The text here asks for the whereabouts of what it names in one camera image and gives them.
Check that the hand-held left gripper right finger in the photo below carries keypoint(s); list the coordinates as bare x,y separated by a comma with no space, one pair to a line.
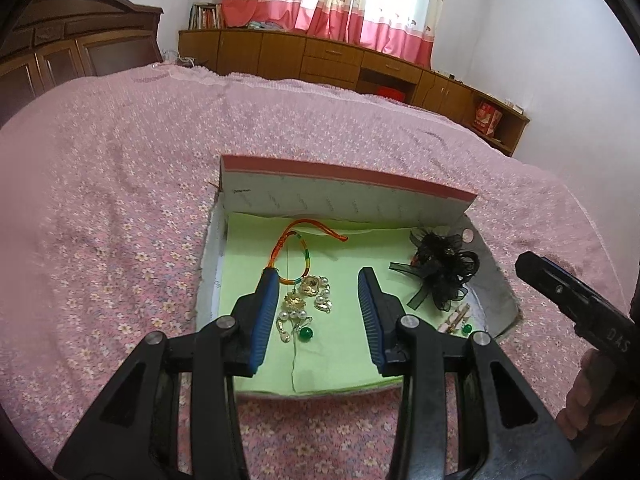
372,320

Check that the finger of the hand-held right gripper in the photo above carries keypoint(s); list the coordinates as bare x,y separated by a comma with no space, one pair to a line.
550,280

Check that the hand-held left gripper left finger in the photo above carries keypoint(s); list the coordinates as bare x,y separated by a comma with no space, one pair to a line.
265,320

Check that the gold pearl earrings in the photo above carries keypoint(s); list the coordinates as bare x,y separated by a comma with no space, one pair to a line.
292,305

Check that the green bead pendant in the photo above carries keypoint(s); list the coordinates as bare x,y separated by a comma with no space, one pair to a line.
306,336

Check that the gold pearl brooch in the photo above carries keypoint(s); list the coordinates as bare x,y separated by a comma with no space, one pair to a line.
311,286

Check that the pink hair clips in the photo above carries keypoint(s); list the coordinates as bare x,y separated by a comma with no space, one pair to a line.
456,319

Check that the black mesh hair bow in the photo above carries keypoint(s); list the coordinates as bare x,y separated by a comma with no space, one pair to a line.
442,265

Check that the pink cardboard box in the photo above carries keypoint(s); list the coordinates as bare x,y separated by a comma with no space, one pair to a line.
325,192

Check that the person's right hand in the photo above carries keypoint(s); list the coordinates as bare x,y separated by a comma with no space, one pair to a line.
582,395

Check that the green paper sheet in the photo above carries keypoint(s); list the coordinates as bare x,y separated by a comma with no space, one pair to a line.
340,360

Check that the red gift box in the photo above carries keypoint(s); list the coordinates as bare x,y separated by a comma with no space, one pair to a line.
487,117

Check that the pink floral bedspread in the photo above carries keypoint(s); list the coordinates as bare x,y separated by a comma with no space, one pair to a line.
125,185

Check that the red cloth in cabinet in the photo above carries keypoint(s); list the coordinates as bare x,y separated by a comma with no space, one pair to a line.
390,94

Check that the long wooden cabinet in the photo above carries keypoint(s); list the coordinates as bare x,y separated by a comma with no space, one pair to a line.
280,55

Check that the blue cloth on cabinet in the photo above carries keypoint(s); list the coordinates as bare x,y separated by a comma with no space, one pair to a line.
265,25

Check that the row of books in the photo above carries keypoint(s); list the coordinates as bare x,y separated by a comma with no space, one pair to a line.
205,16

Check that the pink and cream curtain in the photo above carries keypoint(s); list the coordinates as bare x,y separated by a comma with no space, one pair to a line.
350,5

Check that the dark wooden headboard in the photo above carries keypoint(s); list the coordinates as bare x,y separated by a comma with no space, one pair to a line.
65,45

